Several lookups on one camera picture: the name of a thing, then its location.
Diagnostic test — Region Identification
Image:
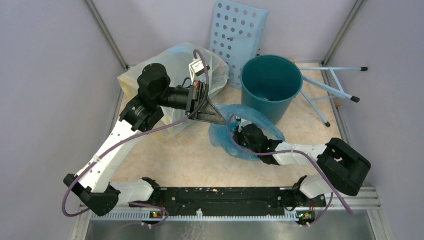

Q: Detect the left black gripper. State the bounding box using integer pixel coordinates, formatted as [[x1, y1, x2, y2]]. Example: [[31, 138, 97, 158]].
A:
[[156, 80, 227, 125]]

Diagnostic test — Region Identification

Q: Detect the blue plastic trash bag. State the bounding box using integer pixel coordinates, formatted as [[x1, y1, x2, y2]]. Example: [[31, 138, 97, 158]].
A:
[[208, 104, 286, 165]]

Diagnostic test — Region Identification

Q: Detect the teal plastic trash bin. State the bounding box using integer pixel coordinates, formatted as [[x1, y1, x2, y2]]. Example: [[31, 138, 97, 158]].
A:
[[240, 55, 304, 125]]

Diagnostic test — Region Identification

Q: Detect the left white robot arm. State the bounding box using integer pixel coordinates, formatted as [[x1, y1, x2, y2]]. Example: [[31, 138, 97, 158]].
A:
[[63, 63, 227, 217]]

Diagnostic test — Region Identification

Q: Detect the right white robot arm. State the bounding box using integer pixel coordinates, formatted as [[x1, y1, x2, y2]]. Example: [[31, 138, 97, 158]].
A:
[[229, 123, 372, 214]]

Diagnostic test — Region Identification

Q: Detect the translucent white bag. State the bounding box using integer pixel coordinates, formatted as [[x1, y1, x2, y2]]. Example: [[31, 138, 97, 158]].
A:
[[118, 43, 230, 137]]

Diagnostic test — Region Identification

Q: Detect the light blue perforated stool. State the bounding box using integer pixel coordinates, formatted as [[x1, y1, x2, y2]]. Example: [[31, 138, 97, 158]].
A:
[[209, 0, 368, 127]]

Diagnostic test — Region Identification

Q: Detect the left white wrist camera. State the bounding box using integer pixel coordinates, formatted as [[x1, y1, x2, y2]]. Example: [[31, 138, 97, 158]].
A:
[[188, 58, 206, 80]]

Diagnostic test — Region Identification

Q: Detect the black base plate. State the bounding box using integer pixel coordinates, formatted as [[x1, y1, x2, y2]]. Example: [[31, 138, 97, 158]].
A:
[[145, 187, 327, 217]]

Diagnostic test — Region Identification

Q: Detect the right aluminium frame post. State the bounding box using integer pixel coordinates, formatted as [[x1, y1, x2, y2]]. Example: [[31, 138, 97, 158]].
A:
[[321, 0, 367, 66]]

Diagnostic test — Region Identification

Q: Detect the aluminium frame post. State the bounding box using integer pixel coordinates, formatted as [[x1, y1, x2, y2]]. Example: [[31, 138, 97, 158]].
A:
[[321, 0, 367, 66], [83, 0, 129, 72]]

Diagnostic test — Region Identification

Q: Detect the left aluminium frame post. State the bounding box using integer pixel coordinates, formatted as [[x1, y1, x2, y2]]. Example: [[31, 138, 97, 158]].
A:
[[83, 0, 129, 72]]

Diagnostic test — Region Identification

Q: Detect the white cable duct strip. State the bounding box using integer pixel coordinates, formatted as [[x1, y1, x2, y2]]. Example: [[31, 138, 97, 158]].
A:
[[91, 209, 299, 223]]

